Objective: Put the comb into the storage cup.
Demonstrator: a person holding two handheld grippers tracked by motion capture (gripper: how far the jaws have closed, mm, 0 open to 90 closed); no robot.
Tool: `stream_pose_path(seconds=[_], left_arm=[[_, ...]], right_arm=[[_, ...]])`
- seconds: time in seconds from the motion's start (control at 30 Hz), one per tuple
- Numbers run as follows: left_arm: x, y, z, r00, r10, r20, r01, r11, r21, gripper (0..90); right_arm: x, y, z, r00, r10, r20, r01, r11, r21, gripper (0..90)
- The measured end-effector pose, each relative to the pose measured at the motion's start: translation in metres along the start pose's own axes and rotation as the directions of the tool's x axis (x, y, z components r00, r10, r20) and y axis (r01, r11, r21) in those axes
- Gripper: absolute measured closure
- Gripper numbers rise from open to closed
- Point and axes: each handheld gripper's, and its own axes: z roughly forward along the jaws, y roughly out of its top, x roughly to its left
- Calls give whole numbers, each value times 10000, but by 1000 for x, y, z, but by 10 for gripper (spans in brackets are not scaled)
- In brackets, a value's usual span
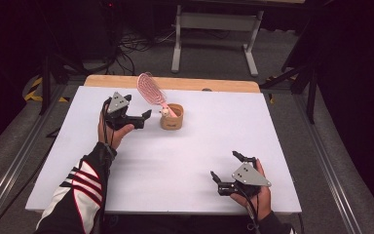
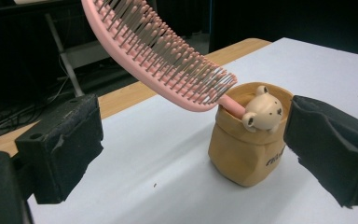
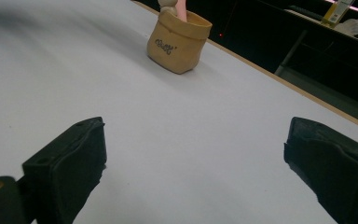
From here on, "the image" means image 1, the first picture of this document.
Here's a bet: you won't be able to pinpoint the pink hairbrush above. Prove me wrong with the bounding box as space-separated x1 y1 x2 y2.
136 71 179 119

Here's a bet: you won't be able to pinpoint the black floor cables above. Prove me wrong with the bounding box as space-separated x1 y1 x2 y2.
108 27 177 76

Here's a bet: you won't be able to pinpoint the white metal frame desk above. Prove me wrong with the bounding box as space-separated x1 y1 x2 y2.
170 4 265 78

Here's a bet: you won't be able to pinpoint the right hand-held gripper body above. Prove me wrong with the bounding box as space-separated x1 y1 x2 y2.
216 155 273 198

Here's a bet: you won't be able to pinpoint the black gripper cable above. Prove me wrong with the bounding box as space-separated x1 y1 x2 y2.
239 187 263 234
98 98 117 234

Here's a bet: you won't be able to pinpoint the aluminium floor rail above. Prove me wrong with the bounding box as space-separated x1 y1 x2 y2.
0 83 66 230
292 93 365 234

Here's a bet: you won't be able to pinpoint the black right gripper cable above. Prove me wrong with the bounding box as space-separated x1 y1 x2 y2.
239 187 263 234

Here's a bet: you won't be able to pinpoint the yellow black hazard tape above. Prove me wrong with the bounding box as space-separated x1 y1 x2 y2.
23 75 70 103

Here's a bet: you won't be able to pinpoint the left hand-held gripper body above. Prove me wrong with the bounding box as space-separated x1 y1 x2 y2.
102 91 146 132

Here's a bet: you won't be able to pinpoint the person's right hand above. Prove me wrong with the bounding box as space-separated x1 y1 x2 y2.
229 158 273 222

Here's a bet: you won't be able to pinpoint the black tripod stand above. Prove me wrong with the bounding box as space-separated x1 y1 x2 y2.
38 53 91 116
259 62 319 125

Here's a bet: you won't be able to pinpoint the person's left hand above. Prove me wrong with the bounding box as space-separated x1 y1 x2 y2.
97 106 136 151

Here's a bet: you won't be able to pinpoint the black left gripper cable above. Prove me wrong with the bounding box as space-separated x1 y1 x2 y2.
98 98 117 234

